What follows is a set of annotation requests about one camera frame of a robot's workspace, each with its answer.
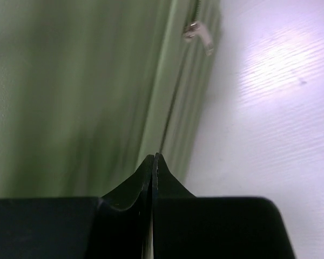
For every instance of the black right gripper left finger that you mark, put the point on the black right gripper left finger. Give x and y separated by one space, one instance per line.
116 225

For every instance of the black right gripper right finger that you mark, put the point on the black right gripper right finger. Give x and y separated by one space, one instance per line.
187 226

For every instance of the green hard-shell suitcase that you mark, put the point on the green hard-shell suitcase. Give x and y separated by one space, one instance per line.
88 89

